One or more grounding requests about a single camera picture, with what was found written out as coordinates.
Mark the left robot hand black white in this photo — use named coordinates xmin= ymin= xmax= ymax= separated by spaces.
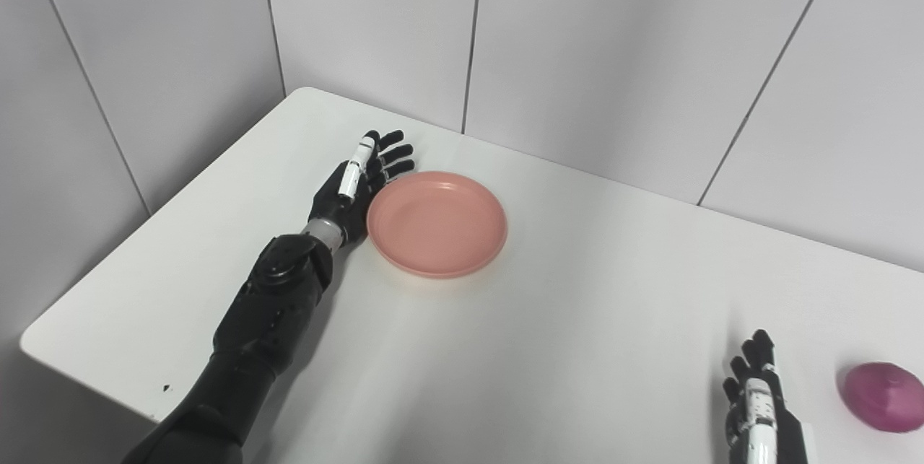
xmin=308 ymin=130 xmax=416 ymax=245

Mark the purple red onion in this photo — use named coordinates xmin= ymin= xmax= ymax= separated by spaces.
xmin=837 ymin=362 xmax=924 ymax=434

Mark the pink round plate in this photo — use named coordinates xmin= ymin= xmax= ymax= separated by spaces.
xmin=366 ymin=171 xmax=509 ymax=279

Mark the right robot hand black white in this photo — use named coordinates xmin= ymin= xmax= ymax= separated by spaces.
xmin=723 ymin=329 xmax=815 ymax=464

